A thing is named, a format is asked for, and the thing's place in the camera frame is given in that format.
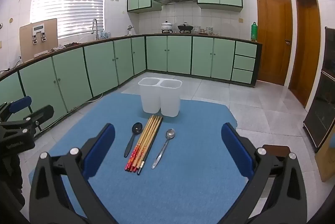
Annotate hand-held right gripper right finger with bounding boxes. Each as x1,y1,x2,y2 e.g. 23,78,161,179
220,122,308,224

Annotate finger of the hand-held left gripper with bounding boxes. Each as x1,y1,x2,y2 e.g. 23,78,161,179
0,96,32,123
0,105,54,136

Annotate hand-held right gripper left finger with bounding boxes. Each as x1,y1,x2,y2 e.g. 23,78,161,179
29,123,119,224

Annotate black plastic spoon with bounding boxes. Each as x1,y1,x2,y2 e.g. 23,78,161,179
124,122,143,158

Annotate black-ended wooden chopstick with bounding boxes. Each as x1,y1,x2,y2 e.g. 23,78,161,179
137,117,164,176

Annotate metal spoon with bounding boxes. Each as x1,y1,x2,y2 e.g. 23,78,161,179
151,128,176,169

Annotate white double utensil holder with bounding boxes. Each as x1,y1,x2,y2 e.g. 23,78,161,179
138,77,183,118

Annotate brown stool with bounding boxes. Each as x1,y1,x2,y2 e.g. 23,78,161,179
262,144,291,162

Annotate blue felt mat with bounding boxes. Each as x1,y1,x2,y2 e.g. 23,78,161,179
28,93,253,224

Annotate brown cardboard board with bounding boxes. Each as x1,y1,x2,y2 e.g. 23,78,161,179
19,18,58,62

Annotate white device on board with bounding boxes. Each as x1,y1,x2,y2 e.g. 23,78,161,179
31,25,47,44

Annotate light wooden box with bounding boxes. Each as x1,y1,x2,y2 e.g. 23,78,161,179
315,132,335,183

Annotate dark glass-front cabinet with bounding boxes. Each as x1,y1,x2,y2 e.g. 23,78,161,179
303,26,335,153

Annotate metal kitchen faucet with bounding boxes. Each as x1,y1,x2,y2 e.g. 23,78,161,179
91,18,100,41

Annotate green base cabinets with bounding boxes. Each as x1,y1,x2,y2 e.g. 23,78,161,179
0,34,263,135

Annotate green plastic bottle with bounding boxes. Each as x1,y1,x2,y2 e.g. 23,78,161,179
250,21,258,41

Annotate black wok with lid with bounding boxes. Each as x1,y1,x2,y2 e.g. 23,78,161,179
177,22,195,33

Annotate wooden door with handle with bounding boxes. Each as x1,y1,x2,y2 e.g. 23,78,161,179
256,0,293,86

